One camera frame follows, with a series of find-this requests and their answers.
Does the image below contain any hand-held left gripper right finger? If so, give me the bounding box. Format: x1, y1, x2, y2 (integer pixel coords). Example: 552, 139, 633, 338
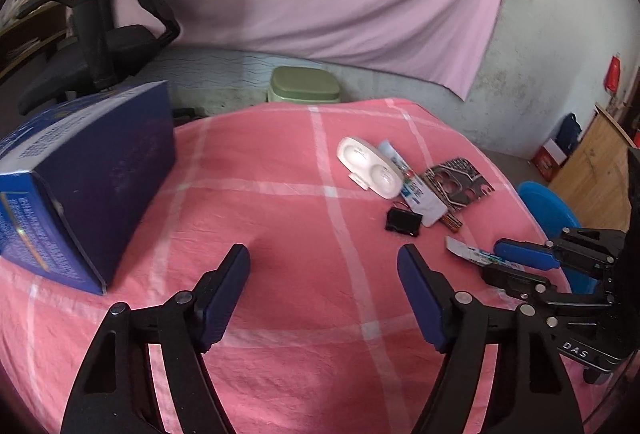
397, 244, 586, 434

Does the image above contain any black office chair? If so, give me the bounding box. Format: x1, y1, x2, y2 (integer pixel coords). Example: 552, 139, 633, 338
15, 0, 182, 115

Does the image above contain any red white box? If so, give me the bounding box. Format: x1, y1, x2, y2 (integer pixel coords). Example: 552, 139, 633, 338
531, 138, 568, 182

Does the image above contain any black binder clip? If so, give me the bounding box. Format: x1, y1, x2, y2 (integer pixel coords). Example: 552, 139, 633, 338
385, 201, 422, 237

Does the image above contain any white plastic case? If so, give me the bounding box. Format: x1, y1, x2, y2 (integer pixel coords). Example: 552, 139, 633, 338
336, 135, 403, 199

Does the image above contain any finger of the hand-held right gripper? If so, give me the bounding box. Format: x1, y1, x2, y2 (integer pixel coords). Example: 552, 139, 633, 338
494, 237, 566, 271
481, 263, 553, 306

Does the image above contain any black patterned card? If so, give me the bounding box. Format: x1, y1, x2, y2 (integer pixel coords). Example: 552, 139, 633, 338
422, 155, 496, 210

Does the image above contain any grey patterned mattress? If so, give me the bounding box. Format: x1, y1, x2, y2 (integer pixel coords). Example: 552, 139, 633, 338
112, 45, 351, 117

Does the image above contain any red hanging pouch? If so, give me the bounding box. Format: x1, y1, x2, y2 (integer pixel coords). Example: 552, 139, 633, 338
605, 56, 622, 92

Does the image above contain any white blue wrapper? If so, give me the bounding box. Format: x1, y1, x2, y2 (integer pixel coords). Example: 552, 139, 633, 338
445, 235, 501, 267

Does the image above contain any blue plastic bucket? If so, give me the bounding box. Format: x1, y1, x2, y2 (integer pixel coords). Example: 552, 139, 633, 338
517, 181, 598, 295

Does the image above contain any white ointment tube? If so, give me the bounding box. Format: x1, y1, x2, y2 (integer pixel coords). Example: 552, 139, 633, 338
377, 140, 446, 227

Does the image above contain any blue bag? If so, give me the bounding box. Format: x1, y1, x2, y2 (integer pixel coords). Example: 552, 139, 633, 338
556, 113, 583, 152

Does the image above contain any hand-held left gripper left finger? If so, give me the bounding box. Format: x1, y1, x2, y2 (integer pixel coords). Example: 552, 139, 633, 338
60, 243, 251, 434

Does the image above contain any pink checked blanket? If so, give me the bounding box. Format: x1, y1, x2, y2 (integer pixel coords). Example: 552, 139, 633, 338
0, 98, 576, 434

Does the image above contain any dark blue cardboard box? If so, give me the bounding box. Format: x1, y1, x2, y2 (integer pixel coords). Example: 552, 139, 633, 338
0, 80, 177, 296

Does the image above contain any wooden cabinet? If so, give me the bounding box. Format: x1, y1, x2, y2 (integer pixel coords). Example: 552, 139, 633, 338
547, 103, 640, 235

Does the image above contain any green plastic bin lid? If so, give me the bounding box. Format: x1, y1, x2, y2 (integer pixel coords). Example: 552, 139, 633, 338
268, 66, 345, 105

